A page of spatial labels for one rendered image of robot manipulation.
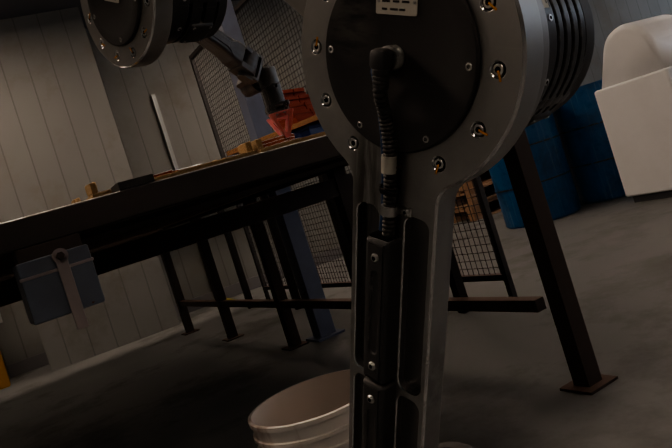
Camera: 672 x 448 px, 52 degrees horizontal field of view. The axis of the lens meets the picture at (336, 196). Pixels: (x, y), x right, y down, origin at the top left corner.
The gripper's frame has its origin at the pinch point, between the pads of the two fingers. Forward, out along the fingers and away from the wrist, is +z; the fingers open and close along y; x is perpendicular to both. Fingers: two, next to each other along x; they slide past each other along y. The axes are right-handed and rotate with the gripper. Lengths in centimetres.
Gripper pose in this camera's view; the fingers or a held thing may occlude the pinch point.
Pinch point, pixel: (286, 135)
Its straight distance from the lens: 194.4
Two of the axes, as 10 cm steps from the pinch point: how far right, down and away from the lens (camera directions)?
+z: 3.0, 9.5, 0.4
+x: 9.4, -3.0, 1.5
